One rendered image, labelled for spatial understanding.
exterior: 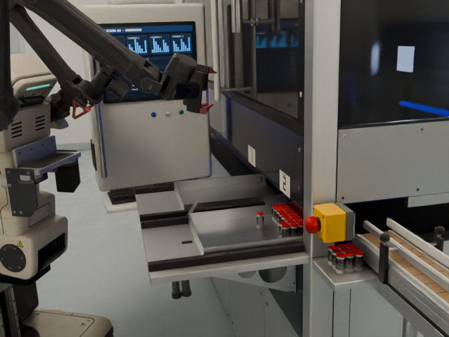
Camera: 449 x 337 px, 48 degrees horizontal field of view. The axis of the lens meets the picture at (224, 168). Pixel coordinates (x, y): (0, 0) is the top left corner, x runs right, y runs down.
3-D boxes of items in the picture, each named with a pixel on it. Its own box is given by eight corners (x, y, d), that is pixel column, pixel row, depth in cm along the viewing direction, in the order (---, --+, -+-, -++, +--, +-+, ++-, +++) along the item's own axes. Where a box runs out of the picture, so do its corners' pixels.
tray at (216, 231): (295, 212, 157) (295, 201, 156) (329, 244, 133) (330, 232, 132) (188, 224, 150) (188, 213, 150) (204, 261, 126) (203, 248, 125)
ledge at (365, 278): (363, 259, 128) (363, 253, 127) (389, 283, 116) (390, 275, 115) (311, 266, 125) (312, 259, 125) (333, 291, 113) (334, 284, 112)
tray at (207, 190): (263, 182, 189) (263, 173, 189) (286, 204, 165) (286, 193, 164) (174, 190, 183) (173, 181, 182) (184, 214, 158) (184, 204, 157)
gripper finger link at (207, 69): (205, 87, 155) (184, 87, 148) (207, 63, 153) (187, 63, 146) (222, 90, 151) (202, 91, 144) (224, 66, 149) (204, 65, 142)
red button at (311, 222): (317, 228, 119) (318, 212, 118) (325, 235, 116) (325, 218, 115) (303, 230, 119) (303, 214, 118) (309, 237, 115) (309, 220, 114)
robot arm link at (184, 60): (142, 74, 141) (138, 87, 134) (158, 39, 136) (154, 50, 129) (181, 91, 144) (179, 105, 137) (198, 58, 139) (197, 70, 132)
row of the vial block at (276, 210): (277, 218, 152) (277, 204, 151) (298, 241, 135) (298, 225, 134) (270, 218, 152) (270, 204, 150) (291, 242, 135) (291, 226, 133)
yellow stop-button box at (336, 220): (339, 229, 123) (340, 201, 121) (353, 240, 116) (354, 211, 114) (311, 233, 121) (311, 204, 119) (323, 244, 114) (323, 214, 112)
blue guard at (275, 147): (188, 105, 311) (187, 75, 306) (305, 206, 128) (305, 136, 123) (188, 105, 311) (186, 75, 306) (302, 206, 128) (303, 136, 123)
